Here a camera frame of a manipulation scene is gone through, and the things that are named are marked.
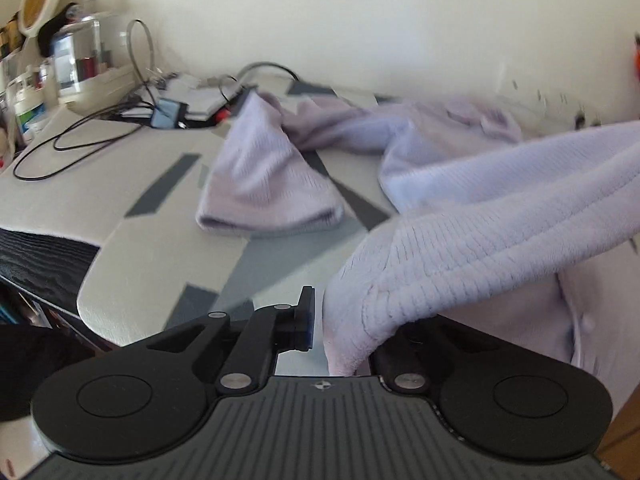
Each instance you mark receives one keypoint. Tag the white pump lotion bottle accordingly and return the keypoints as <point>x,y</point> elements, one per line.
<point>31,117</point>

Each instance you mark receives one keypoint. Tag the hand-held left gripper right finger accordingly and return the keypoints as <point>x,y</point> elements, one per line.
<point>400,360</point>

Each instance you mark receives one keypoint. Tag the small blue device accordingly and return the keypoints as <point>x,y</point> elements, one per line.
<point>165,114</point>

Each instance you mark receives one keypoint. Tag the white desk pad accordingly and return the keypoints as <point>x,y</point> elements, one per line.
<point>75,200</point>

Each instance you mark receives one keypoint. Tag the lilac pajama top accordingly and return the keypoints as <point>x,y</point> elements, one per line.
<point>475,240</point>

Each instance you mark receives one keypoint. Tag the black desk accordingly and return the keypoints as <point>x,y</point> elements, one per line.
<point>40,260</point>

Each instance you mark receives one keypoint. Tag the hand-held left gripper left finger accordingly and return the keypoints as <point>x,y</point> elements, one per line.
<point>305,320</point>

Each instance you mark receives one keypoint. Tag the clear cosmetics organizer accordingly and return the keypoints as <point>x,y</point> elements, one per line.
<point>75,60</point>

